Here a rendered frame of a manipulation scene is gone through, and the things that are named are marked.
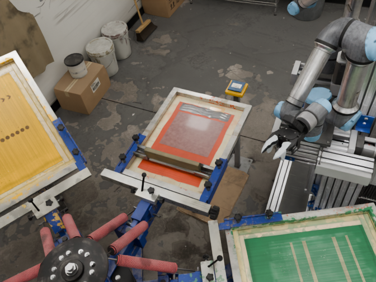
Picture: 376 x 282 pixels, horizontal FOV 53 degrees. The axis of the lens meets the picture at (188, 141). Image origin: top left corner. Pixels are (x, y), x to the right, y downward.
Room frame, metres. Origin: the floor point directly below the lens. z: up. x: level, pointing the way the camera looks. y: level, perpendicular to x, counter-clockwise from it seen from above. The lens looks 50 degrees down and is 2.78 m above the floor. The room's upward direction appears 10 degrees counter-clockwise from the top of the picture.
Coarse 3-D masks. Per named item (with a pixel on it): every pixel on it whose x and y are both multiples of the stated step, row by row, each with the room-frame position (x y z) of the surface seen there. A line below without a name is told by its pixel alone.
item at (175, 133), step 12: (168, 120) 1.75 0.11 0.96; (180, 120) 1.73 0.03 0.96; (192, 120) 1.71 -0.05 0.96; (168, 132) 1.64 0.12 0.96; (180, 132) 1.63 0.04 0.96; (192, 132) 1.61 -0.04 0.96; (156, 144) 1.56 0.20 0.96; (168, 144) 1.54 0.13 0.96; (180, 144) 1.52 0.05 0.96; (144, 168) 1.38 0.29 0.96; (156, 168) 1.37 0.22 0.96; (168, 168) 1.35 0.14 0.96
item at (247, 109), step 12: (168, 96) 1.94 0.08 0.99; (192, 96) 1.91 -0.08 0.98; (204, 96) 1.88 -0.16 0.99; (240, 108) 1.73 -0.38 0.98; (156, 120) 1.73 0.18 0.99; (240, 120) 1.61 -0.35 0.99; (144, 132) 1.65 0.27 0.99; (240, 132) 1.53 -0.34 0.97; (228, 144) 1.43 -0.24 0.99; (228, 156) 1.35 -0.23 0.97; (144, 180) 1.27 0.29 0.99; (156, 180) 1.25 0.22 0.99; (180, 192) 1.14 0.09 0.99; (192, 192) 1.13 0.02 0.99
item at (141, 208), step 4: (140, 200) 1.10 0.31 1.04; (140, 204) 1.08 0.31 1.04; (144, 204) 1.08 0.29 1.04; (148, 204) 1.07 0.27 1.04; (152, 204) 1.09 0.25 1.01; (136, 208) 1.06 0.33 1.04; (140, 208) 1.06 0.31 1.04; (144, 208) 1.05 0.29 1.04; (148, 208) 1.05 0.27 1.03; (136, 212) 1.04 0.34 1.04; (140, 212) 1.03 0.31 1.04; (144, 212) 1.03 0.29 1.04; (148, 212) 1.05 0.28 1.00; (132, 216) 1.02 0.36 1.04; (136, 216) 1.01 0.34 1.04; (140, 216) 1.01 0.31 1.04; (144, 216) 1.02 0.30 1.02; (140, 220) 0.98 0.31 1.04
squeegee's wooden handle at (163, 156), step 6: (144, 150) 1.44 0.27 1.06; (150, 150) 1.43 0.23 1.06; (156, 150) 1.42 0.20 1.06; (150, 156) 1.42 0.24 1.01; (156, 156) 1.40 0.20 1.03; (162, 156) 1.37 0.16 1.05; (168, 156) 1.36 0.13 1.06; (174, 156) 1.35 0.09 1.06; (168, 162) 1.36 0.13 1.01; (174, 162) 1.34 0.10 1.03; (180, 162) 1.31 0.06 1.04; (186, 162) 1.30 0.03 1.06; (192, 162) 1.29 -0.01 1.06; (198, 162) 1.28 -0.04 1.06; (186, 168) 1.30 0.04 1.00; (192, 168) 1.27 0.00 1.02; (198, 168) 1.26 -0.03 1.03
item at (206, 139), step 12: (204, 120) 1.69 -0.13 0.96; (216, 120) 1.68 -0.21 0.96; (228, 120) 1.66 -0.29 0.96; (204, 132) 1.59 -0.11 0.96; (216, 132) 1.57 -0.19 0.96; (192, 144) 1.50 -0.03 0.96; (204, 144) 1.49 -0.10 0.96; (216, 144) 1.47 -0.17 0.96; (180, 156) 1.43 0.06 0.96; (192, 156) 1.41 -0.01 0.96; (204, 156) 1.40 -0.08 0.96; (180, 180) 1.25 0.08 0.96; (192, 180) 1.24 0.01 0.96
